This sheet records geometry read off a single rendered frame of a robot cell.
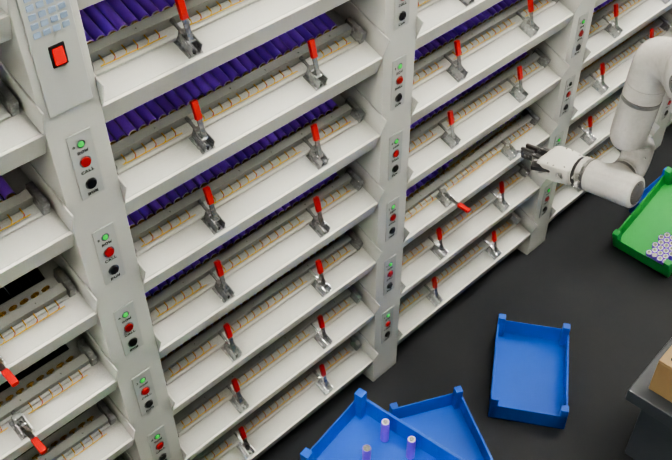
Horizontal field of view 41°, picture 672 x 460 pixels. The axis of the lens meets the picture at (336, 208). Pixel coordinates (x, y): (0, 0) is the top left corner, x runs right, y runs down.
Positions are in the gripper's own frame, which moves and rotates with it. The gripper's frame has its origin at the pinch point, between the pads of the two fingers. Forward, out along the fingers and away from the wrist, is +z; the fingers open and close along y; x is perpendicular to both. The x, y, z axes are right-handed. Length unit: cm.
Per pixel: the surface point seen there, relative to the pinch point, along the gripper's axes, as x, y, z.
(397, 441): -18, -83, -28
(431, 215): -3.8, -32.9, 6.0
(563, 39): 25.7, 16.0, 1.3
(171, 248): 35, -106, 1
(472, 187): -4.0, -17.1, 5.7
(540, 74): 16.6, 11.4, 5.1
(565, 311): -56, 5, -9
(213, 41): 72, -92, -7
